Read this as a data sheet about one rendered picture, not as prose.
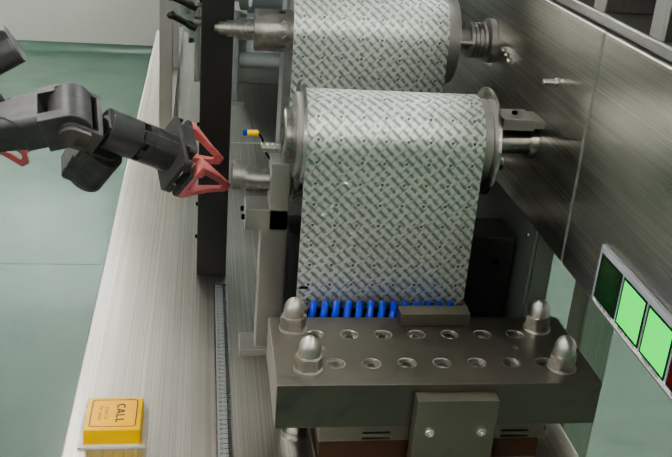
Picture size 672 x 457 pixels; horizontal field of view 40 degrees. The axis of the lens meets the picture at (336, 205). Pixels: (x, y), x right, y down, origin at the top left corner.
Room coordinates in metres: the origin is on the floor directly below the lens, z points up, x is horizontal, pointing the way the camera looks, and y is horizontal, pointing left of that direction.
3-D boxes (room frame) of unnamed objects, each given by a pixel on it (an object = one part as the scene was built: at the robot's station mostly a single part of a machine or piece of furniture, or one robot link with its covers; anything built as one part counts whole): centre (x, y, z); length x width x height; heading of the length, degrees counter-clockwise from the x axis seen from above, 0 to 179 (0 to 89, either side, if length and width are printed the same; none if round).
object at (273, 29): (1.40, 0.12, 1.33); 0.06 x 0.06 x 0.06; 9
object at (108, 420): (0.97, 0.26, 0.91); 0.07 x 0.07 x 0.02; 9
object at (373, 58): (1.31, -0.04, 1.16); 0.39 x 0.23 x 0.51; 9
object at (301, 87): (1.16, 0.06, 1.25); 0.15 x 0.01 x 0.15; 9
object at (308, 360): (0.94, 0.02, 1.05); 0.04 x 0.04 x 0.04
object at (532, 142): (1.21, -0.23, 1.25); 0.07 x 0.04 x 0.04; 99
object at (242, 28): (1.39, 0.18, 1.33); 0.06 x 0.03 x 0.03; 99
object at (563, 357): (0.99, -0.30, 1.05); 0.04 x 0.04 x 0.04
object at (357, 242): (1.12, -0.07, 1.11); 0.23 x 0.01 x 0.18; 99
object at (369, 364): (1.01, -0.13, 1.00); 0.40 x 0.16 x 0.06; 99
